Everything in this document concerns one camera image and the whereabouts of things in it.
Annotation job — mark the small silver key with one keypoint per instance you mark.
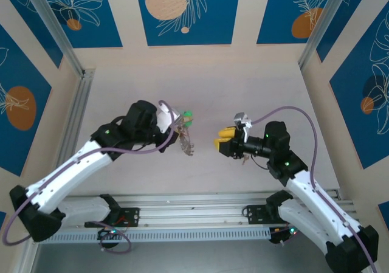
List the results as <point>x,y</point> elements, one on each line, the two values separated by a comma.
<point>245,161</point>

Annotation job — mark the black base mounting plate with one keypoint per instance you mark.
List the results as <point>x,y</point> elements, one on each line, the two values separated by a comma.
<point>256,213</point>
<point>132,216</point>

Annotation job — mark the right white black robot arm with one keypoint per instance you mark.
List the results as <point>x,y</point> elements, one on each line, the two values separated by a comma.
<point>322,206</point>

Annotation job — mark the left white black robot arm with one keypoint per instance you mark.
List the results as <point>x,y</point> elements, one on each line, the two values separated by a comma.
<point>70,172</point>

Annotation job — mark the green key tag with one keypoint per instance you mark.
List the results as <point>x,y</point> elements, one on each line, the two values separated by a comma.
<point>187,114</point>

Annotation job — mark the aluminium side rail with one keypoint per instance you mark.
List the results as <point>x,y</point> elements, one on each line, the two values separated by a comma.
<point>80,109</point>

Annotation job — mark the silver key plate with rings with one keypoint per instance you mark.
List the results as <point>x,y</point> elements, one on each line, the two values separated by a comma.
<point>186,142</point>

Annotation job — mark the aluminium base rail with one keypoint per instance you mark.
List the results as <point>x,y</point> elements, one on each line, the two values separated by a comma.
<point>188,212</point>

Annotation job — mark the aluminium corner post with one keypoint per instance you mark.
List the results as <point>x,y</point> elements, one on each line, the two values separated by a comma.
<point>51,20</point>
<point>325,20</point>

